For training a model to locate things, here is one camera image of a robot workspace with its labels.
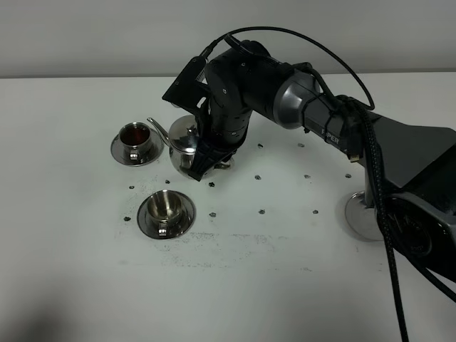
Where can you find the far stainless steel saucer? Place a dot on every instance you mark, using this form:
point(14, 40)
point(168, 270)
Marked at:
point(154, 153)

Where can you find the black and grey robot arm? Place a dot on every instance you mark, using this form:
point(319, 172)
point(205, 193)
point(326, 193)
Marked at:
point(410, 170)

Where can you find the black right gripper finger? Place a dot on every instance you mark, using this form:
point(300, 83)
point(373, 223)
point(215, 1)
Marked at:
point(207, 155)
point(204, 121)

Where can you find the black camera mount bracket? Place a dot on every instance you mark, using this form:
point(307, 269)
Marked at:
point(185, 87)

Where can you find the far stainless steel teacup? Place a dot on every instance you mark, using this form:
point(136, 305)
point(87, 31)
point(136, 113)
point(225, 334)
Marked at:
point(136, 142)

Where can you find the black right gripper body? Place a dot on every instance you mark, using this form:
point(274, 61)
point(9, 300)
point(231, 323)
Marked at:
point(243, 79)

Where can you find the stainless steel teacup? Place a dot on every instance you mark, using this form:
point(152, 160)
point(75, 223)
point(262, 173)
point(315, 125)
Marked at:
point(136, 142)
point(164, 210)

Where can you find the stainless steel teapot saucer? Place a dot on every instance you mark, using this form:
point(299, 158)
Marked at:
point(360, 216)

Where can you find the near stainless steel teacup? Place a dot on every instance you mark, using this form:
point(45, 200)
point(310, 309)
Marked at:
point(164, 210)

